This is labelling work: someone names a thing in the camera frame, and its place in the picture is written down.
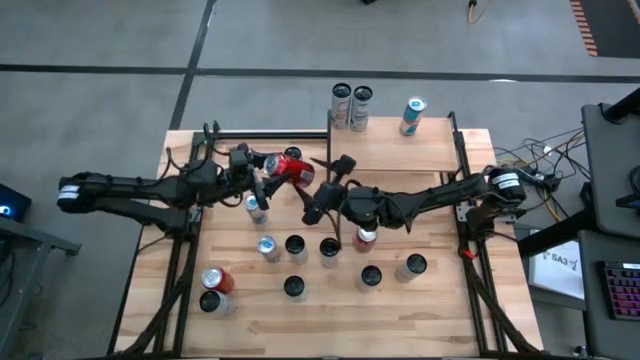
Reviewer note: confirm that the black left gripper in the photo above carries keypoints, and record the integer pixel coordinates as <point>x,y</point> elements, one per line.
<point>240,180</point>

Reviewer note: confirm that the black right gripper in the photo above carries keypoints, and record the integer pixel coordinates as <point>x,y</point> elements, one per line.
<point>332,197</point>

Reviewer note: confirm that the Celsius Peach Vibe can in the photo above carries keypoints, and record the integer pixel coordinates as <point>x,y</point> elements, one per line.
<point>328,248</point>
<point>416,263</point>

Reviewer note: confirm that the Celsius Tropical Vibe can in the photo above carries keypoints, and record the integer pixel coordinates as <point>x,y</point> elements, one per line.
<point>295,245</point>
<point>294,152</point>
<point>371,275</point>

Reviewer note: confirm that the white Celsius can black lid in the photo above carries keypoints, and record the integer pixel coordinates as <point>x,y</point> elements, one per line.
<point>341,110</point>

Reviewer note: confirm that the Celsius Arctic Vibe can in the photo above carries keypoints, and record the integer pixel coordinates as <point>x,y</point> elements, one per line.
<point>360,112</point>
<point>210,301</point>
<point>294,286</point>

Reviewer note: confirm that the blue slim energy drink can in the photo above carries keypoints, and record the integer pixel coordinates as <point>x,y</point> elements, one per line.
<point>411,120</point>

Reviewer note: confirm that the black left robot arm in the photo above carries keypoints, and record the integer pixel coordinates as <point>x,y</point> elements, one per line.
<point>130,186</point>

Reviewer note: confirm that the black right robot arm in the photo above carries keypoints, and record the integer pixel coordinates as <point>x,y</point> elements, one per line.
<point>430,195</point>

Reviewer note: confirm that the wooden shelf black legs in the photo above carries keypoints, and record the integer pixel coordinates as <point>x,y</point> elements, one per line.
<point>400,150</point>

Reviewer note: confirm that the silver blue energy drink can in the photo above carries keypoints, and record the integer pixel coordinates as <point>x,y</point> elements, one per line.
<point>255,216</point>
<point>267,246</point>

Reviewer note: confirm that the black power strip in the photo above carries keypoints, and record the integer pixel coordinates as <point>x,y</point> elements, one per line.
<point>531,176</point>

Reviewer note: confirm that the white paper sign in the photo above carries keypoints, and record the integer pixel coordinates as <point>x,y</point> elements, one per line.
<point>555,275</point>

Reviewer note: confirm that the grey metal stand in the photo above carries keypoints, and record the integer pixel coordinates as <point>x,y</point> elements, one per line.
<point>30,232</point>

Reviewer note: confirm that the black computer blue light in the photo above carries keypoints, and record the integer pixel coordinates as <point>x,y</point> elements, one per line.
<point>15,200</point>

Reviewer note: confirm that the grey desk top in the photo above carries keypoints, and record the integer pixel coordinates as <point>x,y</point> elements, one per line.
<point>610,165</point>

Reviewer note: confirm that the black bar on desk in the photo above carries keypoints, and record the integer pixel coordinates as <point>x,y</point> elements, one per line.
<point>622,106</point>

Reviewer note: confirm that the black backlit keyboard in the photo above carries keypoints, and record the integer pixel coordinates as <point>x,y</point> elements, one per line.
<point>625,290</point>

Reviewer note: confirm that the grey desk with keyboard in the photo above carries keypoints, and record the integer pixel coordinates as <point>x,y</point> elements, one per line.
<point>610,340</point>

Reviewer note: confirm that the black mat orange striped edge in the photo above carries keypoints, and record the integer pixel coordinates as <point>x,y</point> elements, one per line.
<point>615,25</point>

